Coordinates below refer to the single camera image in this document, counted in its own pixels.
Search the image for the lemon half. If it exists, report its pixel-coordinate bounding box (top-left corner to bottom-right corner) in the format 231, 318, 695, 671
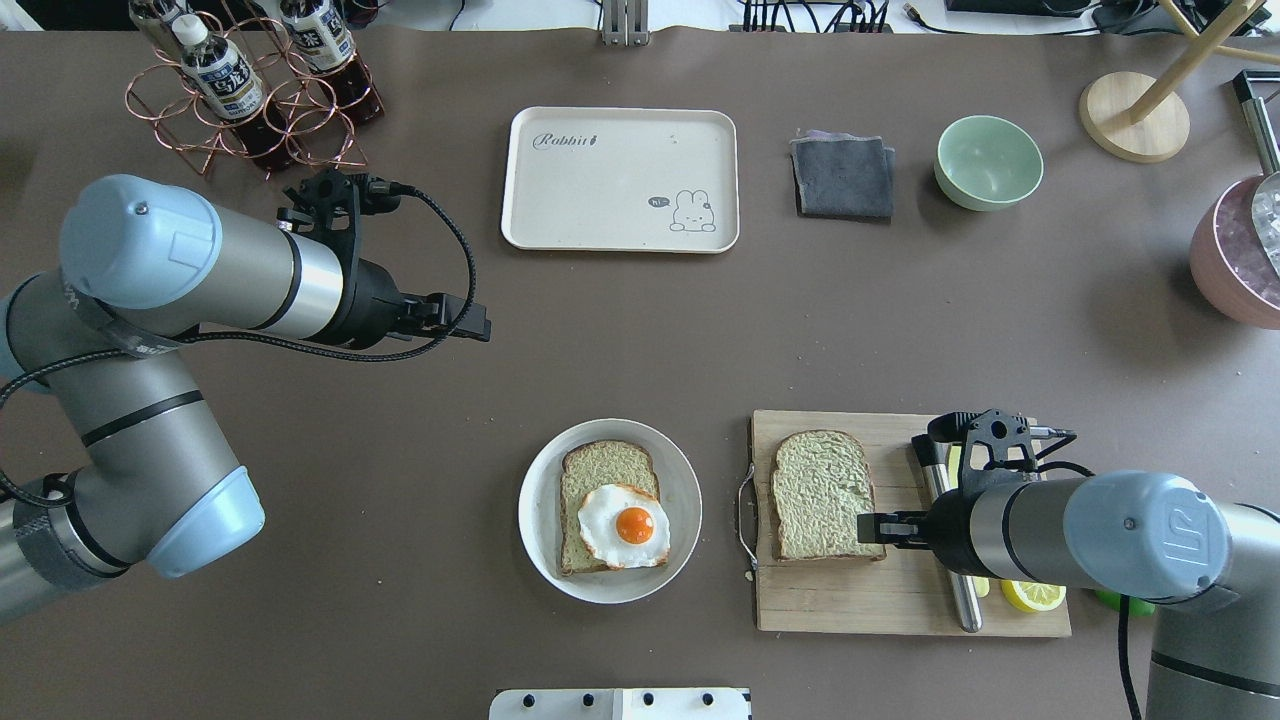
1000, 579, 1068, 614

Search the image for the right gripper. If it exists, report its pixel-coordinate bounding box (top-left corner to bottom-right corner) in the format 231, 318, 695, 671
858, 492, 977, 577

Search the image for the steel ice scoop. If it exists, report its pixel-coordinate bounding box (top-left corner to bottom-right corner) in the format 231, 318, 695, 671
1231, 70, 1279, 273

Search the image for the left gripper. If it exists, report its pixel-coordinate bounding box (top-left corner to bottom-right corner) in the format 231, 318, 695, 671
335, 260, 492, 350

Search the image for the cream rabbit tray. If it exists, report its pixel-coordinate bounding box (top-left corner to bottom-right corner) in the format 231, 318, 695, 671
500, 106, 740, 254

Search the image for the back left tea bottle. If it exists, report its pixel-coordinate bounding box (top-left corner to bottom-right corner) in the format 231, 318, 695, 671
127, 0, 191, 63

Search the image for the green lime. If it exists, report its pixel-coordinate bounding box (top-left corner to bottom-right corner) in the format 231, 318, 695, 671
1092, 589, 1156, 618

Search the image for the white round plate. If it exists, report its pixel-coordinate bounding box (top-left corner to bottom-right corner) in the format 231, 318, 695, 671
517, 418, 703, 605

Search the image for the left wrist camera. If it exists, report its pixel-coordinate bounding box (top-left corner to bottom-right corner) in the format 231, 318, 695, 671
276, 169, 411, 243

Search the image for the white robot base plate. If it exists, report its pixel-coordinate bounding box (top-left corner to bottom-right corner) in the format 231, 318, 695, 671
488, 685, 754, 719

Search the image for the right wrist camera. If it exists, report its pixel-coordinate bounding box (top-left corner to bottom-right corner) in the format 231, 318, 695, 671
927, 407, 1076, 498

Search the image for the grey folded cloth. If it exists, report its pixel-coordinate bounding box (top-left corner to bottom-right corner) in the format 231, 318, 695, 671
790, 129, 896, 222

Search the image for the right tea bottle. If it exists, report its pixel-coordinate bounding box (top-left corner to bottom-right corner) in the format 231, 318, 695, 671
278, 1, 384, 126

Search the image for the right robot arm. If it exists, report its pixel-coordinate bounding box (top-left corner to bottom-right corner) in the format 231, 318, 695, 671
858, 469, 1279, 719

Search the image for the bread slice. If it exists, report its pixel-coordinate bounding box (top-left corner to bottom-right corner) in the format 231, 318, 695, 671
771, 429, 886, 562
559, 439, 660, 575

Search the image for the pink ice bowl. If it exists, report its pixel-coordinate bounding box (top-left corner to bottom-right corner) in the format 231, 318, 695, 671
1189, 176, 1279, 331

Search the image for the bread slice on plate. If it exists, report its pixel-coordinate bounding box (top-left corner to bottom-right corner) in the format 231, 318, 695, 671
559, 439, 660, 575

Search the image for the front tea bottle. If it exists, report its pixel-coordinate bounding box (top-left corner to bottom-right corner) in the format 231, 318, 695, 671
170, 13, 294, 172

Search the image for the wooden cutting board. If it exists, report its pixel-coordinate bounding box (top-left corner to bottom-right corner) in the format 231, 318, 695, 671
751, 410, 1073, 639

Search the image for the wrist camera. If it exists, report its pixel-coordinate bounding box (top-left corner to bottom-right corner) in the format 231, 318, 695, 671
927, 407, 1076, 498
276, 169, 411, 243

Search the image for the tea bottle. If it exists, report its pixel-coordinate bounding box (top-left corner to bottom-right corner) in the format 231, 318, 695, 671
127, 0, 191, 63
170, 13, 294, 172
278, 1, 384, 126

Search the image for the fried egg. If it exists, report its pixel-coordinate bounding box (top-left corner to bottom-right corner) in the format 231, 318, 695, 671
577, 484, 671, 570

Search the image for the green bowl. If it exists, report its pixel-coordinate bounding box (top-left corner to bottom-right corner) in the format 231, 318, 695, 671
933, 115, 1044, 211

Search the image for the copper wire bottle rack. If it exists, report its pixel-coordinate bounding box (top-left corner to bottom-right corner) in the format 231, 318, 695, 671
125, 1, 365, 176

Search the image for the wooden mug tree stand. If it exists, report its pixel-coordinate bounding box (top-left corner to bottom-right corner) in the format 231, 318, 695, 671
1078, 1, 1279, 163

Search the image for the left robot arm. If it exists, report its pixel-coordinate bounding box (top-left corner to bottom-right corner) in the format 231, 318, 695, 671
3, 170, 492, 621

